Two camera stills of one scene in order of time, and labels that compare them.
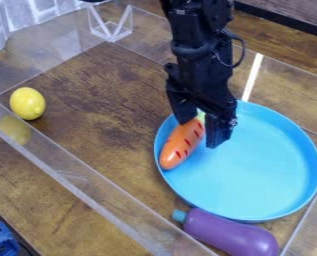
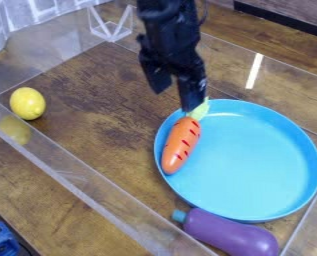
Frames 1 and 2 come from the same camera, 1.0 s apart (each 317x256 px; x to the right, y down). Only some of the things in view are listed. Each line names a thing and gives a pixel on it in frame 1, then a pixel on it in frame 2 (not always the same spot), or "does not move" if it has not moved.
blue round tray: [254, 178] does not move
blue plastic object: [2, 242] does not move
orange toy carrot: [183, 141] does not move
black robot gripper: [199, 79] → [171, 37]
